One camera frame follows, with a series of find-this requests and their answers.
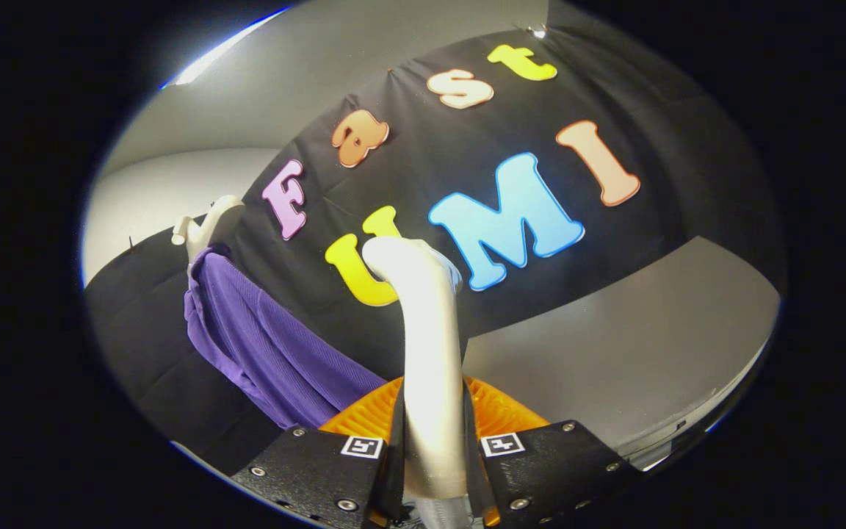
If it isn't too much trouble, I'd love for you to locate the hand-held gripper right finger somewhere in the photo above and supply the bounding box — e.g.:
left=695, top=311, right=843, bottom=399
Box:
left=463, top=375, right=642, bottom=529

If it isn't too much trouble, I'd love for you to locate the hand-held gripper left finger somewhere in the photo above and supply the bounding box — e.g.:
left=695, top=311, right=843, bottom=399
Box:
left=229, top=376, right=406, bottom=529

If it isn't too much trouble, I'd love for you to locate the white garment steamer handle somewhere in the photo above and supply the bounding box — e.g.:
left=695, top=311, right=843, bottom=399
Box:
left=361, top=235, right=468, bottom=500

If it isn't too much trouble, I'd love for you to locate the purple jacket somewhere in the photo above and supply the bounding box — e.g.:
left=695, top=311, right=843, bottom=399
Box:
left=184, top=246, right=388, bottom=431

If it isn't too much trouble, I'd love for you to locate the white clothes hanger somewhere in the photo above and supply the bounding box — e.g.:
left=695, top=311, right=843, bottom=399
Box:
left=171, top=195, right=245, bottom=262

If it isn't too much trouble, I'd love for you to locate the grey cabinet with dark top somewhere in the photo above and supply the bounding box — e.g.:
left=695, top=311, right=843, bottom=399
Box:
left=462, top=235, right=782, bottom=472

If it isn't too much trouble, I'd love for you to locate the long ceiling light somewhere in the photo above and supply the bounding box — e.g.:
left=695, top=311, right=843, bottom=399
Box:
left=161, top=7, right=290, bottom=90

